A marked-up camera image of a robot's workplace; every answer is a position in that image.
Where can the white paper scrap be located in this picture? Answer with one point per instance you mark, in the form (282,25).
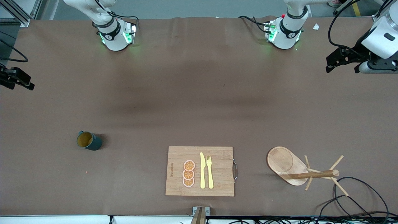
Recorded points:
(316,26)

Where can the bamboo cutting board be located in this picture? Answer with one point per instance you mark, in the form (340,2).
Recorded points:
(220,171)

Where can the toy orange slice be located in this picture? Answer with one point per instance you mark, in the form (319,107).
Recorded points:
(188,183)
(189,165)
(188,174)

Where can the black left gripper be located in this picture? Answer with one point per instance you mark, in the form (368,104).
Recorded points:
(355,51)

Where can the metal bracket with brown post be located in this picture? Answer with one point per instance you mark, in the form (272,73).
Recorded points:
(200,214)

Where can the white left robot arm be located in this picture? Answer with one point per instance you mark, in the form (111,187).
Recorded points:
(287,34)

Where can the aluminium frame profile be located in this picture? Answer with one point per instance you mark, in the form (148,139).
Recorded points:
(18,14)

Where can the wooden mug rack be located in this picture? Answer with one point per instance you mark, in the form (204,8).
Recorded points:
(284,165)

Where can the yellow plastic fork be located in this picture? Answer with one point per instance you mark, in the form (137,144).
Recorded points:
(210,177)

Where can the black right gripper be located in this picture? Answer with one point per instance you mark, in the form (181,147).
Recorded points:
(9,75)

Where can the teal mug with yellow inside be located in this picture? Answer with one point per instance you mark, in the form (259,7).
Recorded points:
(93,142)

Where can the yellow plastic knife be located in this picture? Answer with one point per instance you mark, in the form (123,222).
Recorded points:
(202,174)

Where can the brown table cover sheet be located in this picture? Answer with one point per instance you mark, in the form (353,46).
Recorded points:
(199,93)

